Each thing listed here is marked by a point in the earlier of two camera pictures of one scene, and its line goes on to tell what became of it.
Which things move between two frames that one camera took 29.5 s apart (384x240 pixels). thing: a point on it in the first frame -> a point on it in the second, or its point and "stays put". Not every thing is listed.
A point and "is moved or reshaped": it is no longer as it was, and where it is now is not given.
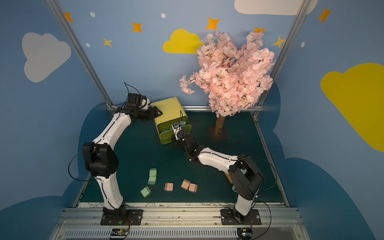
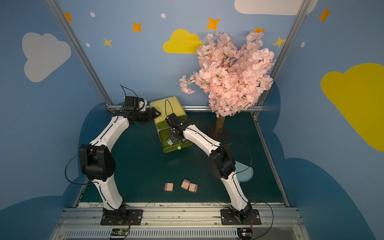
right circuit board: x=245 y=233 stays put
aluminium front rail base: x=180 y=223 stays put
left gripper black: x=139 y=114 stays put
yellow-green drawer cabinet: x=172 y=113 is moved or reshaped
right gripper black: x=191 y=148 -> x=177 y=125
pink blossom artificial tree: x=233 y=77 stays put
